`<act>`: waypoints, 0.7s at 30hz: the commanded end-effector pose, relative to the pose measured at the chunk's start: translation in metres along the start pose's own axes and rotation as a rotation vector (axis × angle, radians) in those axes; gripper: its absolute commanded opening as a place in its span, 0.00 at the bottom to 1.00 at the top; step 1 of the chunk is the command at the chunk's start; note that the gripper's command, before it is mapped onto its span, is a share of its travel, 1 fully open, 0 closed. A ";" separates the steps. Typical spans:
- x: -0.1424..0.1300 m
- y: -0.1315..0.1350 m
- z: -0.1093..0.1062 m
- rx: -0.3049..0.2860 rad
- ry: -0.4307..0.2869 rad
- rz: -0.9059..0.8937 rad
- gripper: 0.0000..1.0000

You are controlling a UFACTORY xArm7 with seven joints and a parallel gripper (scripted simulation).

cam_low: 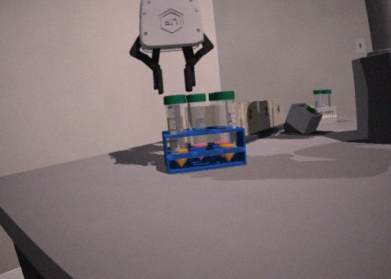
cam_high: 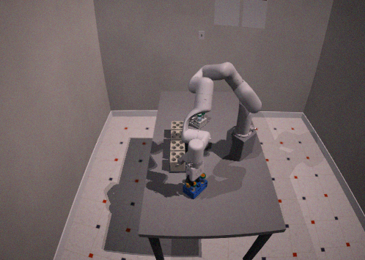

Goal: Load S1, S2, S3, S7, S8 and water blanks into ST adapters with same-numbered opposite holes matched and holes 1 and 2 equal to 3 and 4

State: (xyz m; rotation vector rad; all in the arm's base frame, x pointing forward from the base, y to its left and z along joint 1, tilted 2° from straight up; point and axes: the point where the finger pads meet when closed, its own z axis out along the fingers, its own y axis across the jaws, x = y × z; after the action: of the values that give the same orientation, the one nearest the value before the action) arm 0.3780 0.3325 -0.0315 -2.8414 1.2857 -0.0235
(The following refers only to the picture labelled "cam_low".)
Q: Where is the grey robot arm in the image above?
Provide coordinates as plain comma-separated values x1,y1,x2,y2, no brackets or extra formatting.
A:
364,0,391,56

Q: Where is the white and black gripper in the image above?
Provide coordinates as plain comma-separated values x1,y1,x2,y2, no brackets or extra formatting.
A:
130,0,214,94

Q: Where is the blue tube rack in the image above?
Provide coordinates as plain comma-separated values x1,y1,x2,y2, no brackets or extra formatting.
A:
162,126,247,174

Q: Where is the white tube rack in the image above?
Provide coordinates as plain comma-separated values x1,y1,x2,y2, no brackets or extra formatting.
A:
310,106,337,125

